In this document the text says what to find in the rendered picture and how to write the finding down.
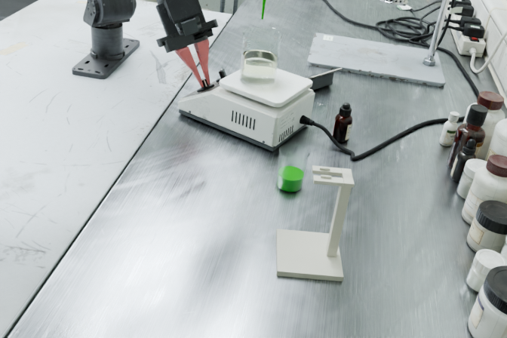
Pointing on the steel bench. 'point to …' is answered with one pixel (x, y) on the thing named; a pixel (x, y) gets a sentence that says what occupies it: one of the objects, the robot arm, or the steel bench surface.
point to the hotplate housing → (250, 115)
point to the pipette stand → (315, 247)
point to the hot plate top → (294, 83)
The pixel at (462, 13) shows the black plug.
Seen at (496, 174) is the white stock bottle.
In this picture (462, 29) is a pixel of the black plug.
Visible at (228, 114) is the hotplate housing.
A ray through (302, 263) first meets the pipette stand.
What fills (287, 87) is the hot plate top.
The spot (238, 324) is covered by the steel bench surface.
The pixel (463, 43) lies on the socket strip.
